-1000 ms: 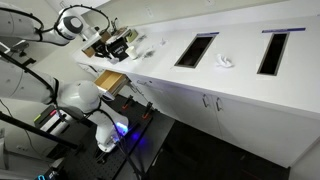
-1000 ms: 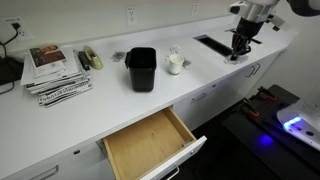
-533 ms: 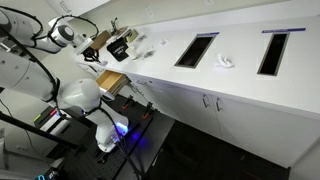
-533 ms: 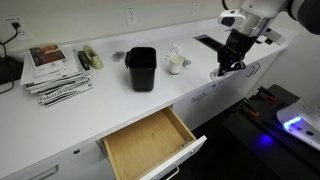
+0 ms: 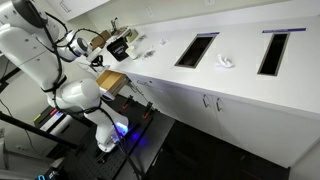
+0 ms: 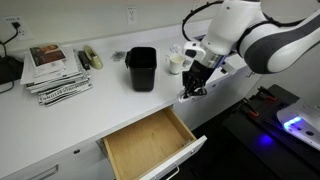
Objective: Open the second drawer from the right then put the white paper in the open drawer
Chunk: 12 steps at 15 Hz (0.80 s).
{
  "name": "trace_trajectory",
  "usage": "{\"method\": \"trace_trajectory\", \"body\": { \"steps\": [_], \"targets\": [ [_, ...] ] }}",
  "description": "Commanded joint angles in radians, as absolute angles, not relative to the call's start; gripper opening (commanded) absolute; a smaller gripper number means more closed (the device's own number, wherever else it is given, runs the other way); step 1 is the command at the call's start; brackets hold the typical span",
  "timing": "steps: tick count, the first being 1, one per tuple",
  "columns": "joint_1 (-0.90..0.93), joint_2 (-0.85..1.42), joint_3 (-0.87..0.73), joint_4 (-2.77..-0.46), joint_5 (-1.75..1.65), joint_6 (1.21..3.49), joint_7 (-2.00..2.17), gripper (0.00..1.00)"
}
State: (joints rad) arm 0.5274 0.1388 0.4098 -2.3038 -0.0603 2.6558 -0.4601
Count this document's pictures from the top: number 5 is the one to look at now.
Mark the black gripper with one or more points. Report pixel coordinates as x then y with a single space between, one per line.
94 57

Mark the white drawer with wooden inside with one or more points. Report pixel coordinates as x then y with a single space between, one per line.
110 80

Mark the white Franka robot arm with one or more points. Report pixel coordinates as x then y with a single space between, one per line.
30 56

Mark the brown cardboard box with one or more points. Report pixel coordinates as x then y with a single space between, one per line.
100 41

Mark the black plastic bin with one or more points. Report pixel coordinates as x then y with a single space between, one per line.
117 50

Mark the white ceramic mug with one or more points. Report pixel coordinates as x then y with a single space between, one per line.
131 52

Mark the black clamp with orange grip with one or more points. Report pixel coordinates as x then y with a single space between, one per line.
127 101
146 110

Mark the crumpled silver foil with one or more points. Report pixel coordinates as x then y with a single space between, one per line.
149 53

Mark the white upper cabinet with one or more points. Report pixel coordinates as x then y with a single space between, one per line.
76 8

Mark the black white controller box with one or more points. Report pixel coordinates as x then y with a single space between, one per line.
50 120

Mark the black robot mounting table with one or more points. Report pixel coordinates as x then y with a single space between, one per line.
156 133

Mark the black metal pole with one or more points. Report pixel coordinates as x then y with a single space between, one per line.
33 129

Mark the rectangular black countertop opening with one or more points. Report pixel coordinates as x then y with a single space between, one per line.
195 51
274 53

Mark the blue label strip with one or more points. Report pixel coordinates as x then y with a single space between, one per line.
208 34
284 30

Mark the black device with blue light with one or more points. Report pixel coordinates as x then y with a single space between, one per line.
50 174

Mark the low white wall outlet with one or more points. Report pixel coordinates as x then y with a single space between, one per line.
21 147

